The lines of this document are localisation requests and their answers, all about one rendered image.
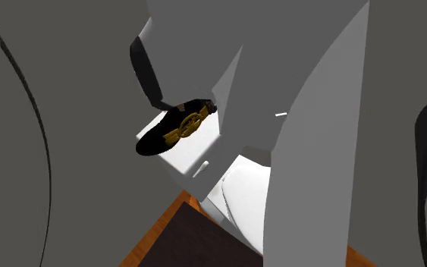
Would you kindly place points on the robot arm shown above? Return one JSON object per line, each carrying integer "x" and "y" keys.
{"x": 187, "y": 51}

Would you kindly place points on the black oval thing, gold ornament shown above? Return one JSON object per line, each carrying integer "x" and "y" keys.
{"x": 157, "y": 138}

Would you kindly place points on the dark robot stand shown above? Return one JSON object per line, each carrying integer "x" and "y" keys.
{"x": 192, "y": 242}

